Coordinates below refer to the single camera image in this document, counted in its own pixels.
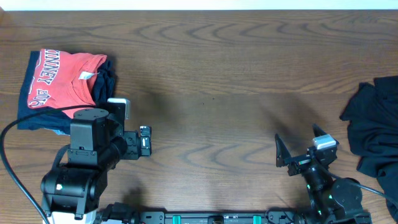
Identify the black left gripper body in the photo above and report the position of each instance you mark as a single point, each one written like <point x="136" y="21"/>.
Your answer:
<point x="137" y="145"/>

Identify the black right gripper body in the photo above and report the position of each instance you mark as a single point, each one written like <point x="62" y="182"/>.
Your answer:
<point x="301" y="162"/>

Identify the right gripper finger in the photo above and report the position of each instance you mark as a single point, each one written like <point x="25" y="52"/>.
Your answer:
<point x="283" y="157"/>
<point x="318" y="131"/>

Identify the coral red t-shirt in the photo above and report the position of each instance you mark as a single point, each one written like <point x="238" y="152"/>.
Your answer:
<point x="62" y="79"/>

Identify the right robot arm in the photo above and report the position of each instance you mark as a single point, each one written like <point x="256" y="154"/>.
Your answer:
<point x="332" y="199"/>

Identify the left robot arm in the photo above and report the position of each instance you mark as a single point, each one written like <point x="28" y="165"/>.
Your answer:
<point x="79" y="174"/>

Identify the black garment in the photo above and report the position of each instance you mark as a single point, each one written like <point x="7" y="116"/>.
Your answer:
<point x="372" y="131"/>

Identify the folded navy blue garment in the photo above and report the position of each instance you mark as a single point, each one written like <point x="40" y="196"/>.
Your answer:
<point x="102" y="90"/>

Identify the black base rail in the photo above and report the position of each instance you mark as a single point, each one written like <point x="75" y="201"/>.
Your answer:
<point x="202" y="217"/>

